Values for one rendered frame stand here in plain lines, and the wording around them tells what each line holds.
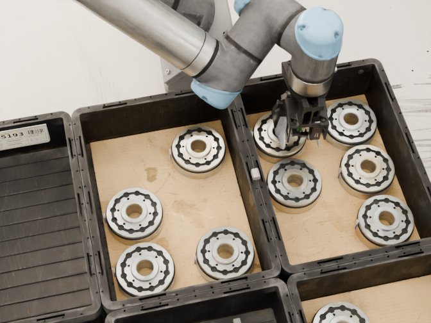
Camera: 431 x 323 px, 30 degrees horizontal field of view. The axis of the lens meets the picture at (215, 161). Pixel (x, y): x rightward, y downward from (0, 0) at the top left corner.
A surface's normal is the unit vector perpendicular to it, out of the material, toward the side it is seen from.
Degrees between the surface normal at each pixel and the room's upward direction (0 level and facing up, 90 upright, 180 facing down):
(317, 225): 0
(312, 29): 0
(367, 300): 0
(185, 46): 54
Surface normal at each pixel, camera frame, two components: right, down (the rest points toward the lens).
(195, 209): 0.02, -0.50
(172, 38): 0.29, 0.36
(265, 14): -0.41, 0.11
